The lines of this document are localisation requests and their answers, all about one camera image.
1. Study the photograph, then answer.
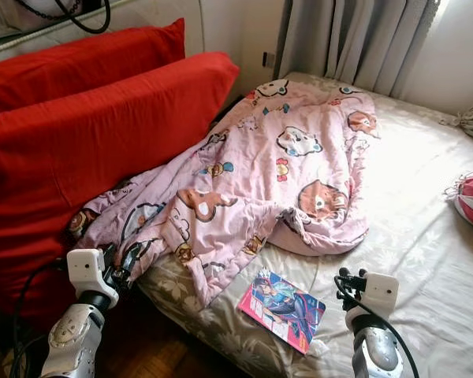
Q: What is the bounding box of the black looped cable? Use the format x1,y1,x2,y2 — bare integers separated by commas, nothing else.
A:
16,0,111,35

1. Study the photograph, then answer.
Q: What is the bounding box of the pink cartoon print blanket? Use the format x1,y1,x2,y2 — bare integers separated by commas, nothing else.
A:
67,77,379,308

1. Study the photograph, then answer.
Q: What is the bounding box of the colourful comic book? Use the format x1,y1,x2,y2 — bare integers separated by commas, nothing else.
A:
236,270,326,355

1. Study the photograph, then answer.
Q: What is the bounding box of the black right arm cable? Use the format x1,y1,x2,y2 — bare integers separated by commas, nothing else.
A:
335,287,420,378

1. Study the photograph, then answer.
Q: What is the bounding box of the large red cushion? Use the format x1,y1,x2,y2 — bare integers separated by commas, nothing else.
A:
0,51,240,324
0,18,186,117

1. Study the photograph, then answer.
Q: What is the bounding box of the grey pleated curtain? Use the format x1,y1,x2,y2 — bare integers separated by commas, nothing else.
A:
276,0,438,99

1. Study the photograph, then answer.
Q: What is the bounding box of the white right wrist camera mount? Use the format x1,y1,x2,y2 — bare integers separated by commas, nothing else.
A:
345,272,400,332

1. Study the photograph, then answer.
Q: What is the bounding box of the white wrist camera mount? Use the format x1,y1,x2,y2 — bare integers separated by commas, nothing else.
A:
345,272,400,332
67,249,117,309

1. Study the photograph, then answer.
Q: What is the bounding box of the white window ledge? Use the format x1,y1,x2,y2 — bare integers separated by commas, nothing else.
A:
0,0,158,60

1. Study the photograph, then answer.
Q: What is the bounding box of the bed with beige floral sheet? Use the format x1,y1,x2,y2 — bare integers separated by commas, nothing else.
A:
138,72,473,378

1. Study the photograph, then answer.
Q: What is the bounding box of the red white blue shield pillow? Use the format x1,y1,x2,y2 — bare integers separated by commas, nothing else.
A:
445,168,473,235

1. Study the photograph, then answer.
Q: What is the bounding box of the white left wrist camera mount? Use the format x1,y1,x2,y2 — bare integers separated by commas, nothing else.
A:
67,249,117,309

